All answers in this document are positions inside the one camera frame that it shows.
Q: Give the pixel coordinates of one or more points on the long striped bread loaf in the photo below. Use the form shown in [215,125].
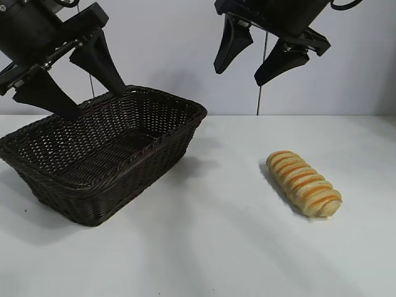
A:
[303,185]

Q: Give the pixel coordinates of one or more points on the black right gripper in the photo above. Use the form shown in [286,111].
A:
[278,15]

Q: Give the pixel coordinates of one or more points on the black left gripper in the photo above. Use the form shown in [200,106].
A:
[24,28]

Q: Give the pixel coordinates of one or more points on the dark brown wicker basket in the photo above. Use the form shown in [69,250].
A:
[92,185]

